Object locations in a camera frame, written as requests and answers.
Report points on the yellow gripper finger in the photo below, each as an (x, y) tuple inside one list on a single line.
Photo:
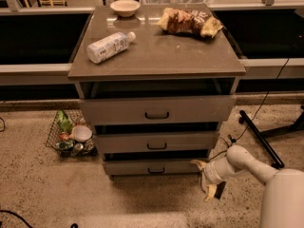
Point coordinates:
[(199, 164), (211, 190)]

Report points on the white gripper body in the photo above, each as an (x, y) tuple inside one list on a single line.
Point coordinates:
[(211, 173)]

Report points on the grey drawer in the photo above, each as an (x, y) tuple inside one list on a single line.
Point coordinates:
[(152, 142), (149, 167), (192, 109)]

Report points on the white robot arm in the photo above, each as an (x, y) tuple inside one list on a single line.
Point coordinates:
[(283, 197)]

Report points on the grey drawer cabinet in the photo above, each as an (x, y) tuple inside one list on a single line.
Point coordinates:
[(155, 65)]

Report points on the black floor plate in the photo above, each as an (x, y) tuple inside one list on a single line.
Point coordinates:
[(220, 189)]

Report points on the black wheeled stand base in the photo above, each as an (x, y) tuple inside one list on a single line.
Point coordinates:
[(262, 136)]

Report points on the white bowl in basket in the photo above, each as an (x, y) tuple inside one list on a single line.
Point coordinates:
[(81, 133)]

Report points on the green snack bag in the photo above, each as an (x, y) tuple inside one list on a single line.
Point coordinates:
[(63, 121)]

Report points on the crumpled chip bag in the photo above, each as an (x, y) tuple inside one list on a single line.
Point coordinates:
[(198, 22)]

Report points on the white plastic bottle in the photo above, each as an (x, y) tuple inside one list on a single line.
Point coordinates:
[(109, 46)]

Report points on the beige bowl on cabinet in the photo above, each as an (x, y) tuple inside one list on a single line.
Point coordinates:
[(125, 8)]

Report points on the wire basket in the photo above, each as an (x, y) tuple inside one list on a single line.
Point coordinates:
[(64, 144)]

